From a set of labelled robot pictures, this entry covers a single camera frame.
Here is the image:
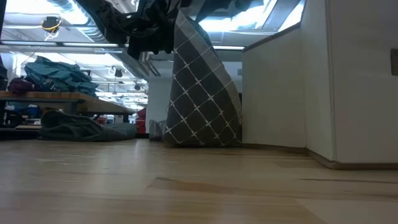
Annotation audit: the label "dark bulky object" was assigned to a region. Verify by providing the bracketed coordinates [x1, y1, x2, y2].
[0, 55, 9, 91]

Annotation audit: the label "blue-grey waffle towel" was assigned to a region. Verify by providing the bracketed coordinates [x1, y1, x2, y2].
[39, 109, 138, 142]

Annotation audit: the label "blue storage crate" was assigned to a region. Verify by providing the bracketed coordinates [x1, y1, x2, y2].
[26, 105, 40, 118]

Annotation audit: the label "grey checked towel white lines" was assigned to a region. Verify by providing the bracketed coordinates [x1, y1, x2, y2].
[148, 7, 243, 147]

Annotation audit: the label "wooden workbench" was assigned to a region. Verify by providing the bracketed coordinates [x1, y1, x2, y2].
[0, 91, 136, 124]

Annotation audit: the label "black ceiling device yellow cable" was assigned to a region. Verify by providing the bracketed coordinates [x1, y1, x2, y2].
[41, 16, 63, 34]

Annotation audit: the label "maroon cloth bundle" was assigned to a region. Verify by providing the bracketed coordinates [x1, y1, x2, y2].
[7, 77, 35, 95]

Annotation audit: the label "beige fabric storage box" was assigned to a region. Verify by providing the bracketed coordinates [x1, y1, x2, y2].
[241, 0, 398, 170]

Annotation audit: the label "red container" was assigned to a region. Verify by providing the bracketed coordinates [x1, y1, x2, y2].
[136, 107, 147, 134]

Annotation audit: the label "teal cloth pile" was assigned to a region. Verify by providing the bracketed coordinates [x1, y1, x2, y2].
[24, 55, 100, 97]

